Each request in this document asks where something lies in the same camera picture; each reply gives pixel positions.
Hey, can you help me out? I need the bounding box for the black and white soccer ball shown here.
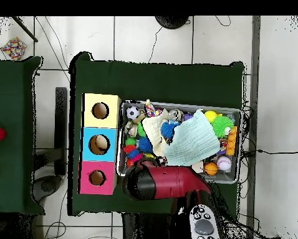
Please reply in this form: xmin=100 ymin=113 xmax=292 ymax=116
xmin=125 ymin=105 xmax=140 ymax=120

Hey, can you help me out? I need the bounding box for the wooden box with three holes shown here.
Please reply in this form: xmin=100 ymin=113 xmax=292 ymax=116
xmin=77 ymin=93 xmax=122 ymax=195

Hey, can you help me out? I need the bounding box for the green fuzzy ball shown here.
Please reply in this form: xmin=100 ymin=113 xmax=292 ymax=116
xmin=210 ymin=115 xmax=235 ymax=139

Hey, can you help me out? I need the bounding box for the mint green waffle cloth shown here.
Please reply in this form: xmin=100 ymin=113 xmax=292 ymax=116
xmin=163 ymin=109 xmax=221 ymax=167

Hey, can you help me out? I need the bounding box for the silver wire mesh bin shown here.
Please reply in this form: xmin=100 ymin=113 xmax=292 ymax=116
xmin=116 ymin=100 xmax=242 ymax=184

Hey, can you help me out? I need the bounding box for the multicolour patterned cloth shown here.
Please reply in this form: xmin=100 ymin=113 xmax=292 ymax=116
xmin=143 ymin=99 xmax=162 ymax=118

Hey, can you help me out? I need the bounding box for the black power cable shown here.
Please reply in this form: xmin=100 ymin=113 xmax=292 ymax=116
xmin=241 ymin=148 xmax=298 ymax=156

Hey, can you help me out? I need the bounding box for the yellow tennis ball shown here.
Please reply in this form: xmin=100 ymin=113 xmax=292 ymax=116
xmin=204 ymin=110 xmax=218 ymax=123

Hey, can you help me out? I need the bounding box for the multicolour fuzzy caterpillar toy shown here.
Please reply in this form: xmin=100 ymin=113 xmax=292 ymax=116
xmin=123 ymin=137 xmax=143 ymax=162

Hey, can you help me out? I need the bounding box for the colourful bean bag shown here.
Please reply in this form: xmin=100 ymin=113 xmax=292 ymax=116
xmin=0 ymin=36 xmax=27 ymax=60

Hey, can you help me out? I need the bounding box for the dark green side table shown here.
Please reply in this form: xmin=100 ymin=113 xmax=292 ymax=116
xmin=0 ymin=56 xmax=45 ymax=215

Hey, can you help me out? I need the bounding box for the white baseball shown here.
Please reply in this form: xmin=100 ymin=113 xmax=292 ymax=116
xmin=216 ymin=156 xmax=233 ymax=172

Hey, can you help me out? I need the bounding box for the black round stand base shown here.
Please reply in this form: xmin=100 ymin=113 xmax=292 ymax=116
xmin=154 ymin=16 xmax=190 ymax=30

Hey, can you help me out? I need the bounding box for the dark green table cloth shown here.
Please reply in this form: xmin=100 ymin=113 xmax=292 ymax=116
xmin=67 ymin=52 xmax=246 ymax=216

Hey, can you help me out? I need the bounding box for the black slanted rod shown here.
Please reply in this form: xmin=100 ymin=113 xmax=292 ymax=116
xmin=11 ymin=16 xmax=39 ymax=43

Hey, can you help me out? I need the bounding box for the orange basketball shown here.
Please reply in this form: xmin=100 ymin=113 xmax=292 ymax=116
xmin=203 ymin=162 xmax=219 ymax=177

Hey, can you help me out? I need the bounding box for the thin black stand cable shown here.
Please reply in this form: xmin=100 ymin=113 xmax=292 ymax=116
xmin=148 ymin=26 xmax=163 ymax=64

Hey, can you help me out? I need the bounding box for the blue fuzzy ball with eyes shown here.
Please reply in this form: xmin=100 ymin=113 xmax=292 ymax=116
xmin=160 ymin=119 xmax=181 ymax=140

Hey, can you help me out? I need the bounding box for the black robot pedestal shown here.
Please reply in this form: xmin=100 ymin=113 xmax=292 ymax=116
xmin=121 ymin=212 xmax=192 ymax=239

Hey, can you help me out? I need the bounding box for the cream waffle cloth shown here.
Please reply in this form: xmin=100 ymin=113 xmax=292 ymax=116
xmin=142 ymin=113 xmax=173 ymax=157

